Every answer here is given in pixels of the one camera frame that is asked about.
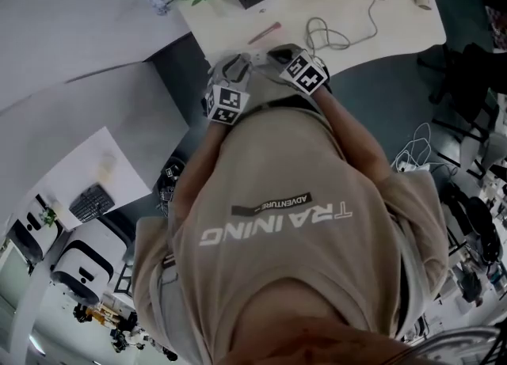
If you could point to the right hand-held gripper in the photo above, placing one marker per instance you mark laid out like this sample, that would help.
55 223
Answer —
305 72

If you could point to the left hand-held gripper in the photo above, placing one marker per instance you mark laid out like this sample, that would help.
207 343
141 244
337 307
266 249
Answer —
226 102

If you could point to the person's right forearm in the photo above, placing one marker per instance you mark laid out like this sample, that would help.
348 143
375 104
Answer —
356 138

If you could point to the person's left forearm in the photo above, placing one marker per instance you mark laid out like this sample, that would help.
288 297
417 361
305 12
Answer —
204 153

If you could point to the white dressing table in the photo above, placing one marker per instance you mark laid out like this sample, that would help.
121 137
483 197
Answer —
356 19

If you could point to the black tray with devices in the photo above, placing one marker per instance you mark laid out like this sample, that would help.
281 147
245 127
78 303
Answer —
171 181

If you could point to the person's beige t-shirt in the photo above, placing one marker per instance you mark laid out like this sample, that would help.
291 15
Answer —
285 217

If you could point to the white desk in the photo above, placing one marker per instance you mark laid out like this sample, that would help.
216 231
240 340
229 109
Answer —
91 169

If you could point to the black office chair with jacket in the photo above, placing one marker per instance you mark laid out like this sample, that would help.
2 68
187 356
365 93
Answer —
471 82

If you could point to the black keyboard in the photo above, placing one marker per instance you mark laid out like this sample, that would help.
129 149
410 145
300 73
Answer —
92 203

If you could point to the grey chair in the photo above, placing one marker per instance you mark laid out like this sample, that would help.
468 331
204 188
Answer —
487 153

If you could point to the small green plant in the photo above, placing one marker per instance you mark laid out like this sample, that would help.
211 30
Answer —
48 217

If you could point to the white black robot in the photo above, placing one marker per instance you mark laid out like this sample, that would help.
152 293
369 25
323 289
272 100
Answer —
89 262
33 230

